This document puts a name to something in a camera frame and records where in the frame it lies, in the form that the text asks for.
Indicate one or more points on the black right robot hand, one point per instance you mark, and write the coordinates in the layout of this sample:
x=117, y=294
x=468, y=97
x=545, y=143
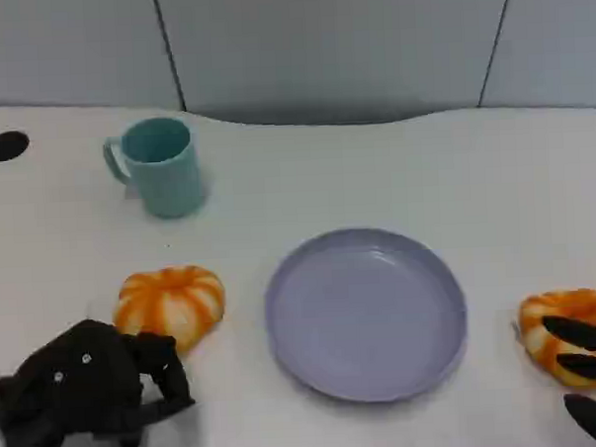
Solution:
x=580, y=332

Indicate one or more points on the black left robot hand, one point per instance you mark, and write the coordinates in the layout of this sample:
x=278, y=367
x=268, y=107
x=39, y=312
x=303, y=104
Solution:
x=82, y=381

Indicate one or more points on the orange and white bread roll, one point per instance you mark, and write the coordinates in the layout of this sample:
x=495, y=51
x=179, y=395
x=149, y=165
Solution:
x=559, y=303
x=168, y=298

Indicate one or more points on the pale green mug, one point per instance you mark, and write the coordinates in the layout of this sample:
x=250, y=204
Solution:
x=170, y=184

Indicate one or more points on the lilac plate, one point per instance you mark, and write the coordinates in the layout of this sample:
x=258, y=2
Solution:
x=361, y=319

